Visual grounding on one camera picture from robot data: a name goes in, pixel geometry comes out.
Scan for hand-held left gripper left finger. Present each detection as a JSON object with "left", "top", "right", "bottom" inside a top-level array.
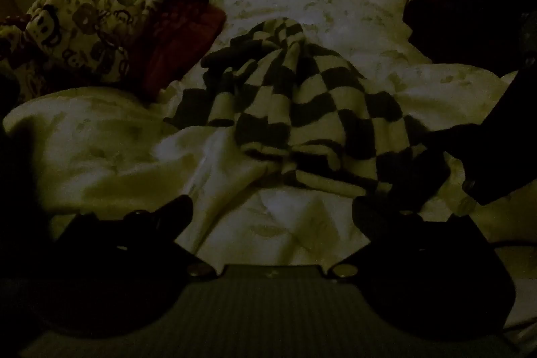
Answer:
[{"left": 63, "top": 194, "right": 217, "bottom": 280}]

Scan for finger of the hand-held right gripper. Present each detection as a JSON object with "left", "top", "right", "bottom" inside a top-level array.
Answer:
[{"left": 420, "top": 125, "right": 483, "bottom": 162}]

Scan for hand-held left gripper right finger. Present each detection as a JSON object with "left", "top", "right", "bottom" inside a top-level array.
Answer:
[{"left": 328, "top": 195, "right": 483, "bottom": 280}]

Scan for black and white checkered garment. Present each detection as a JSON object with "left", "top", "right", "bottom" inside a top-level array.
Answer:
[{"left": 164, "top": 17, "right": 451, "bottom": 212}]

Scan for dark cloth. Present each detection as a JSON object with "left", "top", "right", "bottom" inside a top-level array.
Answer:
[{"left": 403, "top": 0, "right": 537, "bottom": 67}]

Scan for red pillow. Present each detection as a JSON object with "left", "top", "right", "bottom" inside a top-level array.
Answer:
[{"left": 134, "top": 0, "right": 227, "bottom": 101}]

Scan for cartoon printed pillow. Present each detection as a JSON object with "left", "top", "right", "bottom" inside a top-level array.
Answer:
[{"left": 0, "top": 0, "right": 175, "bottom": 90}]

